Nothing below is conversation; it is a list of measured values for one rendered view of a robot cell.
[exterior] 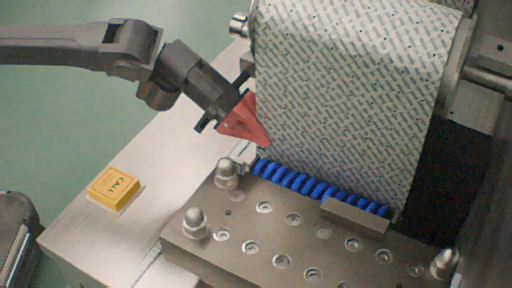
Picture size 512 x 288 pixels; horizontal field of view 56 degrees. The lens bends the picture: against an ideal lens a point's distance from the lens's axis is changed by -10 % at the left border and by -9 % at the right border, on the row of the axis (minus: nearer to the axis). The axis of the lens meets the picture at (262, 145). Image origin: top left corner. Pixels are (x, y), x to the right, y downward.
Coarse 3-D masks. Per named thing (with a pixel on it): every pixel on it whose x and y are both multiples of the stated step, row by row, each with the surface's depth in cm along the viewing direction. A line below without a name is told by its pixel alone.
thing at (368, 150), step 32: (256, 96) 72; (288, 96) 69; (320, 96) 66; (288, 128) 73; (320, 128) 70; (352, 128) 67; (384, 128) 64; (416, 128) 61; (288, 160) 77; (320, 160) 74; (352, 160) 70; (384, 160) 67; (416, 160) 65; (352, 192) 74; (384, 192) 71
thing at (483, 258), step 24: (504, 120) 62; (504, 144) 50; (504, 168) 42; (504, 192) 36; (480, 216) 48; (504, 216) 32; (480, 240) 40; (504, 240) 28; (480, 264) 34; (504, 264) 25
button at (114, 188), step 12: (108, 168) 92; (96, 180) 90; (108, 180) 90; (120, 180) 90; (132, 180) 90; (96, 192) 88; (108, 192) 88; (120, 192) 88; (132, 192) 90; (108, 204) 87; (120, 204) 87
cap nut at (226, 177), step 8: (224, 160) 73; (232, 160) 73; (216, 168) 74; (224, 168) 73; (232, 168) 73; (216, 176) 74; (224, 176) 73; (232, 176) 74; (216, 184) 75; (224, 184) 74; (232, 184) 75
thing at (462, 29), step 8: (464, 24) 56; (456, 32) 55; (464, 32) 55; (456, 40) 55; (456, 48) 54; (448, 56) 55; (456, 56) 54; (448, 64) 55; (456, 64) 55; (448, 72) 55; (440, 80) 56; (448, 80) 55; (440, 88) 57; (448, 88) 56; (440, 96) 57; (440, 104) 59
